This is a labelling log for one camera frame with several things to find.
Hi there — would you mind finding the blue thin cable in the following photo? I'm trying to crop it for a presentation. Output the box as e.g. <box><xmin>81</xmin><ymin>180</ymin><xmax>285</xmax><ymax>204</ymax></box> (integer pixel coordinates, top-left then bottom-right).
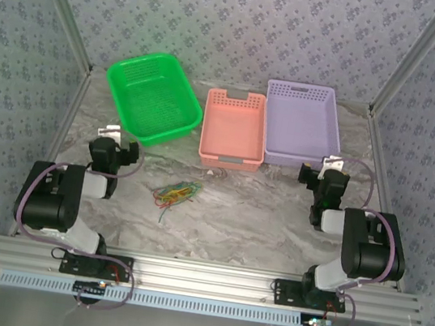
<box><xmin>161</xmin><ymin>179</ymin><xmax>198</xmax><ymax>209</ymax></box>
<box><xmin>157</xmin><ymin>179</ymin><xmax>201</xmax><ymax>228</ymax></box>

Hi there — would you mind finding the aluminium mounting rail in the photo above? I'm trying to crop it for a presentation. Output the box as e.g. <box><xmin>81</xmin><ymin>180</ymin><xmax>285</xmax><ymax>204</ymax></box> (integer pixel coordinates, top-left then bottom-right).
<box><xmin>0</xmin><ymin>230</ymin><xmax>426</xmax><ymax>326</ymax></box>

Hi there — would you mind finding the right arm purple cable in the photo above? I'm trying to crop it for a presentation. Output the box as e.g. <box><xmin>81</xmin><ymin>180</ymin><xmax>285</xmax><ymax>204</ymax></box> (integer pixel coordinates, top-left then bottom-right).
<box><xmin>305</xmin><ymin>154</ymin><xmax>417</xmax><ymax>326</ymax></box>

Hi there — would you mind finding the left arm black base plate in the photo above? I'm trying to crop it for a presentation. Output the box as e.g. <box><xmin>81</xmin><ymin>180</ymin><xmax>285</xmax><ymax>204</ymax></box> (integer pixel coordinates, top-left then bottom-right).
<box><xmin>58</xmin><ymin>247</ymin><xmax>135</xmax><ymax>284</ymax></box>

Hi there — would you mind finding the red thin cable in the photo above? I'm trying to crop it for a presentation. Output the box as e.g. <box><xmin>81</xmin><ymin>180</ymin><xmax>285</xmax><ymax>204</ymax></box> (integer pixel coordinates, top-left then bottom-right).
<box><xmin>153</xmin><ymin>186</ymin><xmax>194</xmax><ymax>213</ymax></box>
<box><xmin>152</xmin><ymin>188</ymin><xmax>197</xmax><ymax>212</ymax></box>

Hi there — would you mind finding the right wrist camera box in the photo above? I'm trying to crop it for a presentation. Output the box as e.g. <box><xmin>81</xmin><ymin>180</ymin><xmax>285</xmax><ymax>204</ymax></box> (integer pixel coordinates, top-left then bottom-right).
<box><xmin>318</xmin><ymin>153</ymin><xmax>345</xmax><ymax>182</ymax></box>

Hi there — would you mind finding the small controller board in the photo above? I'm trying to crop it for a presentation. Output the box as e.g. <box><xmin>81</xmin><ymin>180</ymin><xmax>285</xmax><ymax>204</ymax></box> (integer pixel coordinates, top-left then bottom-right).
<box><xmin>73</xmin><ymin>279</ymin><xmax>109</xmax><ymax>298</ymax></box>
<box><xmin>301</xmin><ymin>314</ymin><xmax>334</xmax><ymax>326</ymax></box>

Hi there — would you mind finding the purple plastic basket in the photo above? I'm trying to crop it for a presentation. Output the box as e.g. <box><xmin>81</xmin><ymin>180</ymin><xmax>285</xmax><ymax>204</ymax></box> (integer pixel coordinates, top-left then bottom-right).
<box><xmin>255</xmin><ymin>77</ymin><xmax>351</xmax><ymax>175</ymax></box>

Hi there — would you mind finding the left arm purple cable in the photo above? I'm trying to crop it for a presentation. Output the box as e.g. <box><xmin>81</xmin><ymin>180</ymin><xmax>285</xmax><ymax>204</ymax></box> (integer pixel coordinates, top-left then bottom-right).
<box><xmin>2</xmin><ymin>113</ymin><xmax>158</xmax><ymax>315</ymax></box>

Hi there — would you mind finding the yellow-green thin cable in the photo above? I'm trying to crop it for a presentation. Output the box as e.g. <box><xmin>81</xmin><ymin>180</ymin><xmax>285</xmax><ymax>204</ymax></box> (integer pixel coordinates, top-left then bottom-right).
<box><xmin>156</xmin><ymin>178</ymin><xmax>203</xmax><ymax>206</ymax></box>

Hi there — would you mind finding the aluminium frame post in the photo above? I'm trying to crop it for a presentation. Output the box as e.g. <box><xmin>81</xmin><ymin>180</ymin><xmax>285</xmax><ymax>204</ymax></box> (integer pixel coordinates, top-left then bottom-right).
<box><xmin>366</xmin><ymin>0</ymin><xmax>435</xmax><ymax>127</ymax></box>
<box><xmin>12</xmin><ymin>0</ymin><xmax>105</xmax><ymax>76</ymax></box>

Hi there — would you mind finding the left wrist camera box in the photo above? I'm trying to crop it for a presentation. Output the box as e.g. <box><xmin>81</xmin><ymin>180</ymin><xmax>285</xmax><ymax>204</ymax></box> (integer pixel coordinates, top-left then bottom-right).
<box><xmin>96</xmin><ymin>122</ymin><xmax>122</xmax><ymax>142</ymax></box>

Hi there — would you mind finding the aluminium side rail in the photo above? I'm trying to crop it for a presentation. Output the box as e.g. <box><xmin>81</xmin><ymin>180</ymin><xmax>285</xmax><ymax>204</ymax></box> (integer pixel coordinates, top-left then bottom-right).
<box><xmin>9</xmin><ymin>61</ymin><xmax>95</xmax><ymax>247</ymax></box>
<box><xmin>342</xmin><ymin>111</ymin><xmax>430</xmax><ymax>294</ymax></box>

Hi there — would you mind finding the green plastic basket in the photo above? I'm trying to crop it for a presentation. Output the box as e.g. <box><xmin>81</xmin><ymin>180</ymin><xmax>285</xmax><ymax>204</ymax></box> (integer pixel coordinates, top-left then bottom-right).
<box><xmin>96</xmin><ymin>45</ymin><xmax>211</xmax><ymax>155</ymax></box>

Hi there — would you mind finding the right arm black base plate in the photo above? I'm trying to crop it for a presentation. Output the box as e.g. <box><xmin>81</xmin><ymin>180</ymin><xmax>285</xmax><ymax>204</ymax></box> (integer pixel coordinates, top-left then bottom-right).
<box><xmin>271</xmin><ymin>277</ymin><xmax>349</xmax><ymax>315</ymax></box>

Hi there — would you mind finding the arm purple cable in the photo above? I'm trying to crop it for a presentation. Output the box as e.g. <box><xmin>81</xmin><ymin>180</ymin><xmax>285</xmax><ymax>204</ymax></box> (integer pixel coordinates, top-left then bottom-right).
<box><xmin>2</xmin><ymin>113</ymin><xmax>158</xmax><ymax>315</ymax></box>
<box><xmin>305</xmin><ymin>154</ymin><xmax>417</xmax><ymax>326</ymax></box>

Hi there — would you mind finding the light blue slotted cable duct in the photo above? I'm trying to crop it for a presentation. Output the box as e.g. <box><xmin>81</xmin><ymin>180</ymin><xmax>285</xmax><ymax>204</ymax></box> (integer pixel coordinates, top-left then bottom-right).
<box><xmin>0</xmin><ymin>266</ymin><xmax>303</xmax><ymax>326</ymax></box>

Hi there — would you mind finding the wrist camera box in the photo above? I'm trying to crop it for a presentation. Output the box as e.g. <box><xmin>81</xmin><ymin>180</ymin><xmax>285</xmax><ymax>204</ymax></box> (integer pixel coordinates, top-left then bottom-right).
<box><xmin>318</xmin><ymin>153</ymin><xmax>345</xmax><ymax>182</ymax></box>
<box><xmin>96</xmin><ymin>122</ymin><xmax>122</xmax><ymax>142</ymax></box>

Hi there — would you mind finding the pink plastic basket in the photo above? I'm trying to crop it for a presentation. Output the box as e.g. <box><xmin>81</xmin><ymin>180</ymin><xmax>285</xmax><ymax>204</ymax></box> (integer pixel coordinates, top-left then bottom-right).
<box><xmin>196</xmin><ymin>85</ymin><xmax>274</xmax><ymax>174</ymax></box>

